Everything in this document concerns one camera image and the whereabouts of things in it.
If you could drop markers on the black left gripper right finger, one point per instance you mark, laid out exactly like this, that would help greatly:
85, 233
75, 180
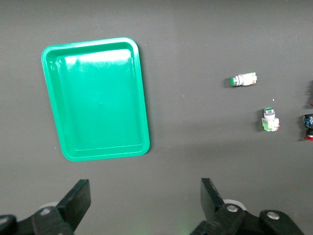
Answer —
215, 210

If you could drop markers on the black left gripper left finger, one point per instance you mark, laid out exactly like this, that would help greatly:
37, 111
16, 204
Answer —
73, 205

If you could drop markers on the green push button white body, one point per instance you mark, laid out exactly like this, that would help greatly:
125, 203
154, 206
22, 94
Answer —
269, 121
247, 78

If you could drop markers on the green plastic tray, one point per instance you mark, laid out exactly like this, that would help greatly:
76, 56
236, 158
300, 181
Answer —
97, 102

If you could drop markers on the red push button black body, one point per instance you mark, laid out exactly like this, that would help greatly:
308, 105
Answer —
308, 121
310, 95

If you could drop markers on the dark grey table mat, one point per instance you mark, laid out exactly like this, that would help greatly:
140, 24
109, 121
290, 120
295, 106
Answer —
195, 36

